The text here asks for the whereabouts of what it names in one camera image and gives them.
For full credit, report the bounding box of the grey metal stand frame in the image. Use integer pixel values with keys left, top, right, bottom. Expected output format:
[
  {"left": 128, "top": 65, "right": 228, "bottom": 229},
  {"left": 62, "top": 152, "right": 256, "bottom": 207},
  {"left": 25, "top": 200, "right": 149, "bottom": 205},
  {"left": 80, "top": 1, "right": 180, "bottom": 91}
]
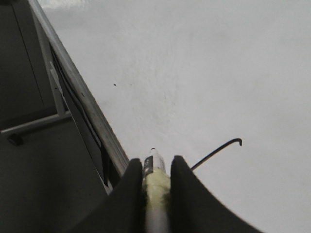
[{"left": 0, "top": 0, "right": 118, "bottom": 190}]

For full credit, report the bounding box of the white black whiteboard marker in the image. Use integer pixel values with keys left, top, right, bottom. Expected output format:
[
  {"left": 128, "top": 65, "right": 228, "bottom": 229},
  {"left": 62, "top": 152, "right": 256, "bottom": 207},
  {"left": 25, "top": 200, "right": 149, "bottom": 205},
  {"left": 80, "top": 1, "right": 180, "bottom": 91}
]
[{"left": 142, "top": 148, "right": 171, "bottom": 233}]

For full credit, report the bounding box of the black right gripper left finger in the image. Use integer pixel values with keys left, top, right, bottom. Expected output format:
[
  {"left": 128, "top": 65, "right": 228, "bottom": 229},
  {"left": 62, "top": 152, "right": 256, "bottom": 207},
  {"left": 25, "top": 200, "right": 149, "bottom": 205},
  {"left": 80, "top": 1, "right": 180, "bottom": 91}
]
[{"left": 69, "top": 158, "right": 144, "bottom": 233}]

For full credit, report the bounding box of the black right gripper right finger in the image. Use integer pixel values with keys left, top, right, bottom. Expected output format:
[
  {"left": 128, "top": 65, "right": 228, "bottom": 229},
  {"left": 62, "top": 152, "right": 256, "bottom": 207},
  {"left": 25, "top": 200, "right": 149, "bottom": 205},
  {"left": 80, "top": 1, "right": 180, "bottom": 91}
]
[{"left": 171, "top": 156, "right": 260, "bottom": 233}]

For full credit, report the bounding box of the white whiteboard with frame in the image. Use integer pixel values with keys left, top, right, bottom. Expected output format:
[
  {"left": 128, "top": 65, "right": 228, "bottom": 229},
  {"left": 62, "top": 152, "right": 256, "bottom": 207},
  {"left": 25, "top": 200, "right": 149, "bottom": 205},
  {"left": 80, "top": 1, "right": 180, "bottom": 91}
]
[{"left": 31, "top": 0, "right": 311, "bottom": 233}]

